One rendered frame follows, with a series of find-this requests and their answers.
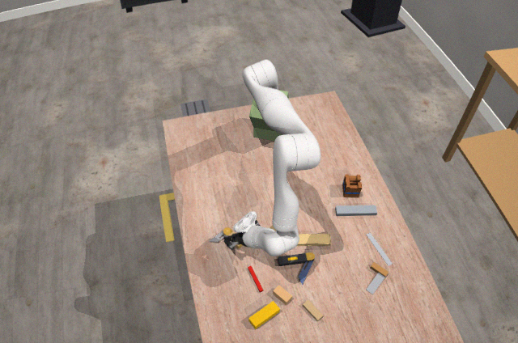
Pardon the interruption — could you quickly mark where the red rectangular bar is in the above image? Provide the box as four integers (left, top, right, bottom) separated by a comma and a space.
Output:
248, 266, 263, 292

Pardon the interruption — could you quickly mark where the yellow rectangular block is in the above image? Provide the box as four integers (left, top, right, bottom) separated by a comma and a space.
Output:
248, 301, 280, 329

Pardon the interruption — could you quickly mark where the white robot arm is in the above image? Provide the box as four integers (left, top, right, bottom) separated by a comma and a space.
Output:
233, 60, 321, 256

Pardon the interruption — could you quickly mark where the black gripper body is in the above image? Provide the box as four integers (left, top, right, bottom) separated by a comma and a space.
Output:
235, 232, 247, 247

